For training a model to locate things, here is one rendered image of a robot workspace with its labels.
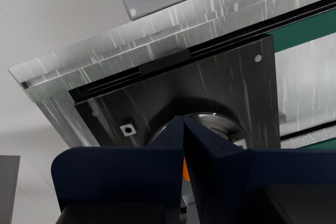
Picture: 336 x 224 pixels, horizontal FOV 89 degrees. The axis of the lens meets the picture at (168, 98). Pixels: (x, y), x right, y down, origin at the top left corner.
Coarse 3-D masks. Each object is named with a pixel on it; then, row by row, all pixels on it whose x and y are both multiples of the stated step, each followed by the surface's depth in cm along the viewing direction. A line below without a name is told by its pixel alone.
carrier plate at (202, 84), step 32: (192, 64) 19; (224, 64) 19; (256, 64) 19; (96, 96) 20; (128, 96) 20; (160, 96) 20; (192, 96) 21; (224, 96) 21; (256, 96) 21; (96, 128) 22; (256, 128) 23
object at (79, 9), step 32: (32, 0) 25; (64, 0) 25; (96, 0) 25; (0, 32) 26; (32, 32) 27; (64, 32) 27; (96, 32) 27; (0, 64) 28; (0, 96) 31; (0, 128) 33; (32, 128) 34; (32, 160) 37; (32, 192) 41
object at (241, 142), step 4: (236, 132) 21; (228, 136) 21; (232, 136) 20; (236, 136) 20; (240, 136) 20; (232, 140) 20; (236, 140) 20; (240, 140) 20; (244, 140) 20; (236, 144) 20; (240, 144) 20; (244, 144) 20; (244, 148) 20
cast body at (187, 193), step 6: (186, 180) 17; (186, 186) 16; (186, 192) 16; (192, 192) 15; (186, 198) 16; (192, 198) 16; (186, 204) 16; (192, 204) 16; (186, 210) 16; (192, 210) 15; (192, 216) 15; (192, 222) 14; (198, 222) 14
